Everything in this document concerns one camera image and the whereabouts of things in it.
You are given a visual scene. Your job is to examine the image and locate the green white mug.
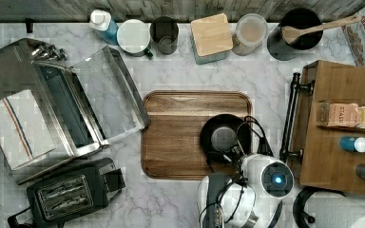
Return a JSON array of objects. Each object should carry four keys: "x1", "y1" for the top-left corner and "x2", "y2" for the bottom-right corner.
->
[{"x1": 117, "y1": 19, "x2": 153, "y2": 58}]

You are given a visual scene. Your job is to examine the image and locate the wooden spatula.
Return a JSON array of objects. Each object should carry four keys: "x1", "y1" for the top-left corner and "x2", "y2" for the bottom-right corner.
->
[{"x1": 281, "y1": 15, "x2": 362, "y2": 44}]

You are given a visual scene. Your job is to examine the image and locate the wooden spice rack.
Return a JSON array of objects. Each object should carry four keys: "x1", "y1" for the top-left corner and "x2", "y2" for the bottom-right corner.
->
[{"x1": 290, "y1": 60, "x2": 365, "y2": 195}]

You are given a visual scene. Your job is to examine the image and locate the toaster oven with open door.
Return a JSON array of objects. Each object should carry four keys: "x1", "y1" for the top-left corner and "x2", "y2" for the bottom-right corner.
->
[{"x1": 0, "y1": 38, "x2": 150, "y2": 184}]

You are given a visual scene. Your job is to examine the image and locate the blue bottle with white cap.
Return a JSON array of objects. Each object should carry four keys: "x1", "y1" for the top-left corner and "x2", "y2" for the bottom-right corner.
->
[{"x1": 89, "y1": 9, "x2": 118, "y2": 46}]

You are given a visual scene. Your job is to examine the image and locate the wooden cutting board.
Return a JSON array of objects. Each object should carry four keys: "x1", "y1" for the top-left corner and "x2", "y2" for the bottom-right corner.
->
[{"x1": 141, "y1": 90, "x2": 252, "y2": 181}]

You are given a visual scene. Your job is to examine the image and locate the striped white dish towel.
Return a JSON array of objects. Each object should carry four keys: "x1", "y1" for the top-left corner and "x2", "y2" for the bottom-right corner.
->
[{"x1": 0, "y1": 89, "x2": 56, "y2": 170}]

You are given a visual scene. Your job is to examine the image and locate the clear plastic lidded jar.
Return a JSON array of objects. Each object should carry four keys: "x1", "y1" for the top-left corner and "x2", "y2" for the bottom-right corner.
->
[{"x1": 233, "y1": 13, "x2": 268, "y2": 56}]

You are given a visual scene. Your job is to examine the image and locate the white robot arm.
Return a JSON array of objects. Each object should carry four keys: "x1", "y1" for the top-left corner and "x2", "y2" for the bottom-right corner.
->
[{"x1": 197, "y1": 154, "x2": 294, "y2": 228}]

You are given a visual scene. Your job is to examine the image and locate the black utensil holder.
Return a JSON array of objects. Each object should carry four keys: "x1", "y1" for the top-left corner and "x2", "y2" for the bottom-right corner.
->
[{"x1": 267, "y1": 8, "x2": 323, "y2": 61}]

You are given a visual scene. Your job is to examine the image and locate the black toaster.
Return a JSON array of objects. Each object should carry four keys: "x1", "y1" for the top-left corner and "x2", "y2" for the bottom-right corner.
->
[{"x1": 8, "y1": 158, "x2": 125, "y2": 228}]

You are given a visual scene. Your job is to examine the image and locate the pink tea box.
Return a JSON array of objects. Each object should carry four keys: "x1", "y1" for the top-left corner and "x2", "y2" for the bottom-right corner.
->
[{"x1": 317, "y1": 102, "x2": 361, "y2": 127}]

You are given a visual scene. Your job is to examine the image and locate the teal canister with wooden lid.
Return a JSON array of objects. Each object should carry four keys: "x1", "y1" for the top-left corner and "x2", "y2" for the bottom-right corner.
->
[{"x1": 190, "y1": 13, "x2": 233, "y2": 65}]

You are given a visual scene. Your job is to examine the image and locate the dark grey cup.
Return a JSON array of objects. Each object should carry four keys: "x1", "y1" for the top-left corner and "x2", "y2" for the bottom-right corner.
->
[{"x1": 150, "y1": 16, "x2": 179, "y2": 55}]

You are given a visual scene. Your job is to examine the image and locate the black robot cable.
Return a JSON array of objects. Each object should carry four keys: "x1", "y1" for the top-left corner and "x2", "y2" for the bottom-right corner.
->
[{"x1": 236, "y1": 115, "x2": 275, "y2": 158}]

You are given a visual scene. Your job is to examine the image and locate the black rack handle bar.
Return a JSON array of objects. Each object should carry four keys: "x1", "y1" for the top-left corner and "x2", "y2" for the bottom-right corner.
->
[{"x1": 279, "y1": 72, "x2": 315, "y2": 162}]

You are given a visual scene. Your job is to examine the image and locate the blue spice jar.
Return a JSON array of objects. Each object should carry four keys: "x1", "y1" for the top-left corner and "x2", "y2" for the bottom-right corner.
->
[{"x1": 339, "y1": 137, "x2": 365, "y2": 153}]

